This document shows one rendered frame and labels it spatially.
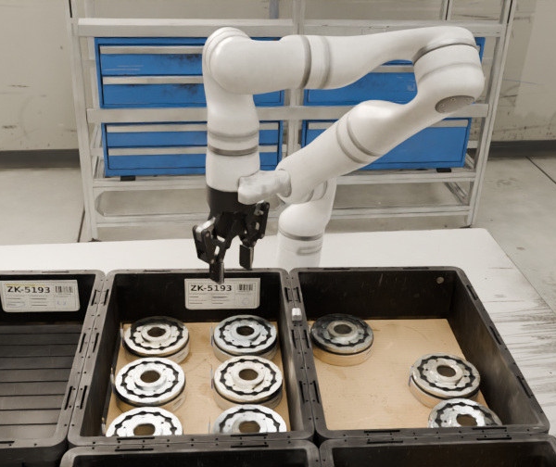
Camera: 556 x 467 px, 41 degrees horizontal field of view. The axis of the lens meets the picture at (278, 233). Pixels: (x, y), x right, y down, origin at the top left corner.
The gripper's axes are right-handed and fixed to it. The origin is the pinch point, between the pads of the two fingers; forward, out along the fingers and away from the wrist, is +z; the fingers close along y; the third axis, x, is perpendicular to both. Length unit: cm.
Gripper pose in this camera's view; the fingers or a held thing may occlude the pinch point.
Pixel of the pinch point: (232, 266)
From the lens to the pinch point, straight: 110.6
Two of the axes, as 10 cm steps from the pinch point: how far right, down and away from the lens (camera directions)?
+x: 7.5, 3.4, -5.6
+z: -0.4, 8.8, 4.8
